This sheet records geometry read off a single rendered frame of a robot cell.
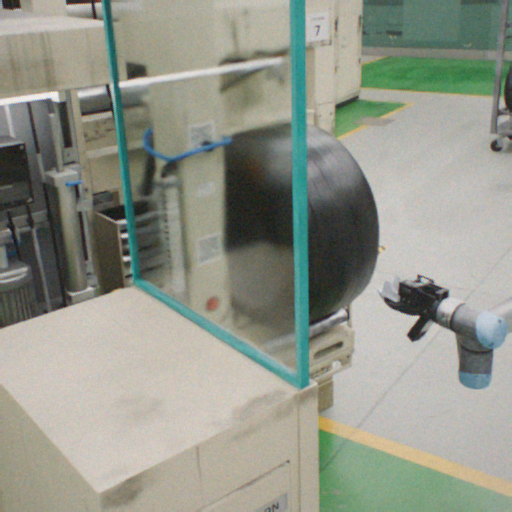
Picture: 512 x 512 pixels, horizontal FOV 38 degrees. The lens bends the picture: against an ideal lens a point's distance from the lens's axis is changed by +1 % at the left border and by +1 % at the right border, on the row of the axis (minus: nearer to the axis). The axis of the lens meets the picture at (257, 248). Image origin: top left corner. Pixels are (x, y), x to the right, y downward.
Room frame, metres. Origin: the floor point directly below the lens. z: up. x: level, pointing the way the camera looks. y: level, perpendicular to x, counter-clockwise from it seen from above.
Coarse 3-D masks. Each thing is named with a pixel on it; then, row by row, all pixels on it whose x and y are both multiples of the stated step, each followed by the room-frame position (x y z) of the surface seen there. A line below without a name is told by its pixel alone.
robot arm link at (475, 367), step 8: (464, 352) 1.48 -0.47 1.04; (472, 352) 1.47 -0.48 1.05; (480, 352) 1.46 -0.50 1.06; (488, 352) 1.47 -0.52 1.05; (464, 360) 1.48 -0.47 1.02; (472, 360) 1.47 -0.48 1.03; (480, 360) 1.46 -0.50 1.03; (488, 360) 1.47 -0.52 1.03; (464, 368) 1.48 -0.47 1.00; (472, 368) 1.47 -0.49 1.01; (480, 368) 1.46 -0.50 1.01; (488, 368) 1.47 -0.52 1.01; (464, 376) 1.48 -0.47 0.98; (472, 376) 1.47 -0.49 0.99; (480, 376) 1.46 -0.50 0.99; (488, 376) 1.47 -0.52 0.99; (464, 384) 1.48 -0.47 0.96; (472, 384) 1.47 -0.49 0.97; (480, 384) 1.46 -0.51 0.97; (488, 384) 1.48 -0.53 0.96
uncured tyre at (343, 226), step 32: (320, 128) 2.03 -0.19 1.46; (320, 160) 1.87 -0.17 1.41; (352, 160) 1.92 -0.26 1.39; (320, 192) 1.79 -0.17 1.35; (352, 192) 1.84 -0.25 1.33; (320, 224) 1.74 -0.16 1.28; (352, 224) 1.79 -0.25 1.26; (320, 256) 1.72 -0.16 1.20; (352, 256) 1.78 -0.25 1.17; (320, 288) 1.73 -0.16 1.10; (352, 288) 1.82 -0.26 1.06
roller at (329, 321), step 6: (336, 312) 1.94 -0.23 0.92; (342, 312) 1.95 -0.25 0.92; (348, 312) 1.96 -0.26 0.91; (318, 318) 1.91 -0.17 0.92; (324, 318) 1.91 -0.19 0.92; (330, 318) 1.92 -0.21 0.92; (336, 318) 1.92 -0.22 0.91; (342, 318) 1.94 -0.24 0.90; (348, 318) 1.95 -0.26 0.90; (312, 324) 1.88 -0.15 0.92; (318, 324) 1.88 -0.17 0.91; (324, 324) 1.89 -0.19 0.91; (330, 324) 1.91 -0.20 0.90; (336, 324) 1.92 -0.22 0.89; (312, 330) 1.86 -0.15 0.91; (318, 330) 1.88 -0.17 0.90; (324, 330) 1.89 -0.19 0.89
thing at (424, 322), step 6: (426, 312) 1.60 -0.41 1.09; (420, 318) 1.60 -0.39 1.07; (426, 318) 1.59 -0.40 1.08; (414, 324) 1.62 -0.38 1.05; (420, 324) 1.60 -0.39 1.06; (426, 324) 1.60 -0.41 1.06; (432, 324) 1.63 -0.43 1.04; (414, 330) 1.62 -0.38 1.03; (420, 330) 1.61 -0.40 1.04; (426, 330) 1.63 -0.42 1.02; (408, 336) 1.64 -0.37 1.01; (414, 336) 1.62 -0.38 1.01; (420, 336) 1.62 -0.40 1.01
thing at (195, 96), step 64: (128, 0) 1.38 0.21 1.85; (192, 0) 1.21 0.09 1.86; (256, 0) 1.08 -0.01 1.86; (128, 64) 1.39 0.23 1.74; (192, 64) 1.22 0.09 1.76; (256, 64) 1.09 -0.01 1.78; (128, 128) 1.42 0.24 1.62; (192, 128) 1.23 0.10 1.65; (256, 128) 1.09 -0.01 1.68; (128, 192) 1.44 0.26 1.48; (192, 192) 1.25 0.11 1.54; (256, 192) 1.10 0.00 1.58; (192, 256) 1.26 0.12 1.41; (256, 256) 1.10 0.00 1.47; (192, 320) 1.26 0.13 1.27; (256, 320) 1.11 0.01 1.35
